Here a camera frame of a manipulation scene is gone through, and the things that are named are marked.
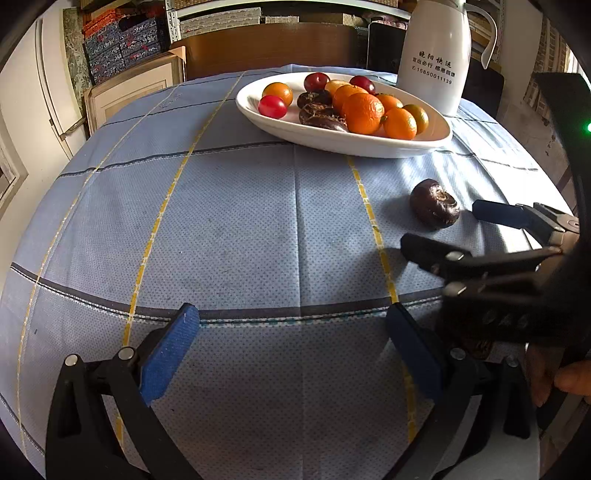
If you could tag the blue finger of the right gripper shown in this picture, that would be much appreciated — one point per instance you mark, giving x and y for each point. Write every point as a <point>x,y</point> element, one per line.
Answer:
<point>548,226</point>
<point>517,273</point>

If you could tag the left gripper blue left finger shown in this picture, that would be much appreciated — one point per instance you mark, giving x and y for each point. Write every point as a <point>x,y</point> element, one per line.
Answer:
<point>81,442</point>

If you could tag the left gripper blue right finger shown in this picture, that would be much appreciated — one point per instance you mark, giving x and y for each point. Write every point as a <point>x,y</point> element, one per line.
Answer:
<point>451,444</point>

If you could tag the dark water chestnut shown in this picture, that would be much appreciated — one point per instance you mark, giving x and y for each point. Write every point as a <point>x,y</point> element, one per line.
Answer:
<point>314,97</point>
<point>433,205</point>
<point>327,123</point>

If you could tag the small orange mandarin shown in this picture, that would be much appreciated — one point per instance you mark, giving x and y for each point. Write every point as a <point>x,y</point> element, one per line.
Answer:
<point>400,124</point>

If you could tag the orange kumquat fruit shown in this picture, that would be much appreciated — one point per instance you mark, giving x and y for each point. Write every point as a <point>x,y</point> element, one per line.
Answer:
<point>389,101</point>

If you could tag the large orange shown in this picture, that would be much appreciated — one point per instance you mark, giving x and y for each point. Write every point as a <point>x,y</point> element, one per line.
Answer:
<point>363,114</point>

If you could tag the dark water chestnut shiny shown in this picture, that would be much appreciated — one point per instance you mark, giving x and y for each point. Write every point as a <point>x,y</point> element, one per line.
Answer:
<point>318,110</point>

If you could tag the large red plum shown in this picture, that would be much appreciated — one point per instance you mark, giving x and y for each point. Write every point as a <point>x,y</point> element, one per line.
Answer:
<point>364,83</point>

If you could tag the pale yellow tomato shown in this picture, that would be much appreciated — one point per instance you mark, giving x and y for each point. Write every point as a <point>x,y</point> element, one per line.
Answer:
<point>332,86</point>

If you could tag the small red cherry tomato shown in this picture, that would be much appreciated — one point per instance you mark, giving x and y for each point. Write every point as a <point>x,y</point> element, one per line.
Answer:
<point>272,106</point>

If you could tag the small yellow-orange tomato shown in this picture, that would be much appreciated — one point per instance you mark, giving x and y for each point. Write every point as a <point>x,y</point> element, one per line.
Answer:
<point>280,90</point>

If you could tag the dark water chestnut front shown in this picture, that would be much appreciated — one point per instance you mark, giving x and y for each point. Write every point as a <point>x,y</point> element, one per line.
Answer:
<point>327,123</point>

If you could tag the person's right hand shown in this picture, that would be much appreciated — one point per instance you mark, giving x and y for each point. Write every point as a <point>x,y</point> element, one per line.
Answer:
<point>544,372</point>

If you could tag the striped curtain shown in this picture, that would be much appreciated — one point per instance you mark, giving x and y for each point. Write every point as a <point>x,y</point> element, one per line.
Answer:
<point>552,57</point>

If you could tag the blue checked tablecloth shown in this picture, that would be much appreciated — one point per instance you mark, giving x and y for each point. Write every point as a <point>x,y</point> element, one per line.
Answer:
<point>291,255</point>

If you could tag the white thermos jug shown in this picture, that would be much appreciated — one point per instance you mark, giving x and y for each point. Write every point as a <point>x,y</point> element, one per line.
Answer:
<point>441,29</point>

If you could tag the white oval plate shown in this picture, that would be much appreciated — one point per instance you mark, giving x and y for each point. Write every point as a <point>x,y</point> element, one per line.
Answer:
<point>377,145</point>

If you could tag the wooden chair back far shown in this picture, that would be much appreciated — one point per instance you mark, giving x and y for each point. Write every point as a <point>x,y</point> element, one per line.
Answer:
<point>269,45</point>

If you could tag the cream framed panel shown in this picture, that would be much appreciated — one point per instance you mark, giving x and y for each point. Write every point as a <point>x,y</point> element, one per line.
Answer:
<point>162,71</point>

